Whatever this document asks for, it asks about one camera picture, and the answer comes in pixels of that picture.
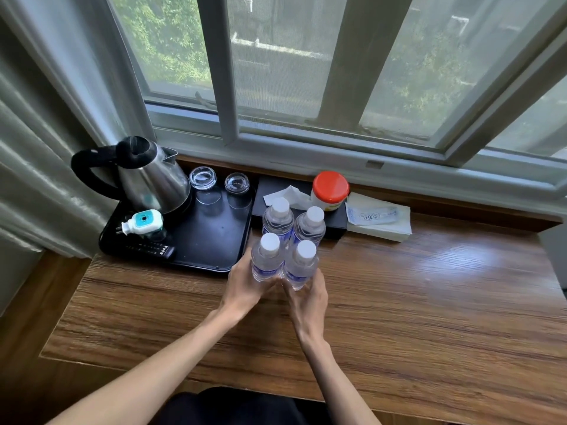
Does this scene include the person's left hand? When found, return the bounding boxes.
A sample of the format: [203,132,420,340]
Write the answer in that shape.
[220,250,285,324]

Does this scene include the person's right hand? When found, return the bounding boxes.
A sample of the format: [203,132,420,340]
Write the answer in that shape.
[281,267,329,346]

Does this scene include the clear plastic water bottle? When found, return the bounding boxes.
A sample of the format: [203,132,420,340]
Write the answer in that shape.
[291,206,327,247]
[251,233,287,283]
[283,240,320,292]
[262,197,295,249]

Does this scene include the person's right forearm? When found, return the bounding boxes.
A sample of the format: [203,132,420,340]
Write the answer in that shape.
[298,334,382,425]

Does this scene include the person's left forearm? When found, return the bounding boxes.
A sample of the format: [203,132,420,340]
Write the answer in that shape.
[46,307,242,425]

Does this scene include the black plastic tray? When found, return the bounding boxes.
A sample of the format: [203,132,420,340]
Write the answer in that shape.
[98,172,255,274]

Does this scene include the black tissue box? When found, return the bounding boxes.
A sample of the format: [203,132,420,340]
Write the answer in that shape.
[251,175,349,240]

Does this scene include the white tissue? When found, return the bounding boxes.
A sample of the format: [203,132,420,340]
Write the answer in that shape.
[263,185,314,211]

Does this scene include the clear drinking glass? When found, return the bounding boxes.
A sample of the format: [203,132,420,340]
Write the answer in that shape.
[189,166,223,207]
[224,172,253,209]

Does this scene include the white jar with red lid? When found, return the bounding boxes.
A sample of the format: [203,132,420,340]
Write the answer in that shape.
[309,171,351,212]

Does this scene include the stack of white paper packets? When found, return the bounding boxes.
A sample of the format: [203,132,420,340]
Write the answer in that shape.
[345,192,413,243]

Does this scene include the black remote control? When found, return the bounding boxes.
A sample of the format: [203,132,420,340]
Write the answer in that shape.
[123,242,176,261]

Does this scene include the person's black trousers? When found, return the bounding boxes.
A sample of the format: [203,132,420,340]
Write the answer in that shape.
[150,387,330,425]

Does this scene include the white teal plug-in device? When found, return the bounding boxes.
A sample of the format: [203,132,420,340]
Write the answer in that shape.
[115,209,164,237]

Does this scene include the stainless steel electric kettle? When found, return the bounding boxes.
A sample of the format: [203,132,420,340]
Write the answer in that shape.
[70,135,192,216]

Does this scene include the grey green curtain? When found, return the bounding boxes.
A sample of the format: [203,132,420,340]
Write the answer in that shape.
[0,0,157,260]

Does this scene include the grey window frame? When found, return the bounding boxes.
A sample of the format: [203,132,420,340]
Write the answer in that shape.
[105,0,567,219]

